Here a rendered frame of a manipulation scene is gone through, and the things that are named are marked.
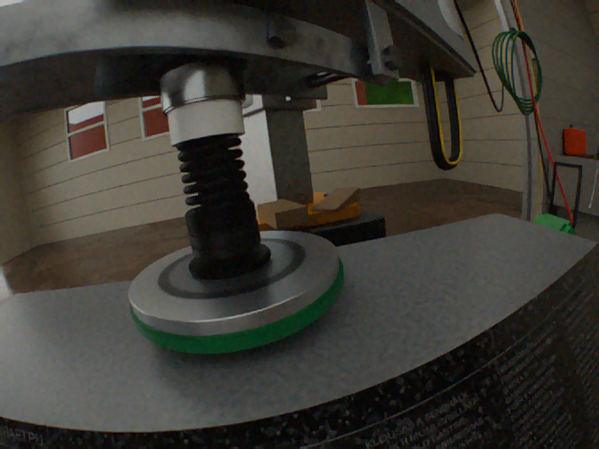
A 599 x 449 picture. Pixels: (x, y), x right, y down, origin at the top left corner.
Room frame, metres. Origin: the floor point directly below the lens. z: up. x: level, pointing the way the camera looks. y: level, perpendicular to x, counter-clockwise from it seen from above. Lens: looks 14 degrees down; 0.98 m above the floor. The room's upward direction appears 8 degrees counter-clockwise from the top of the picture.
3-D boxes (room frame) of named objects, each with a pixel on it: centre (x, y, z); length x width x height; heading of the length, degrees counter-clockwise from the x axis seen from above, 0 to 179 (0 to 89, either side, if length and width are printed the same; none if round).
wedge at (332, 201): (0.99, -0.14, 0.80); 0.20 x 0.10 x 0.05; 142
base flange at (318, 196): (1.12, 0.06, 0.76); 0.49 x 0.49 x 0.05; 13
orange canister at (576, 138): (1.78, -2.87, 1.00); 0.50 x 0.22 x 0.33; 96
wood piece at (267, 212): (0.86, 0.05, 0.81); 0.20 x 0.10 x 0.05; 21
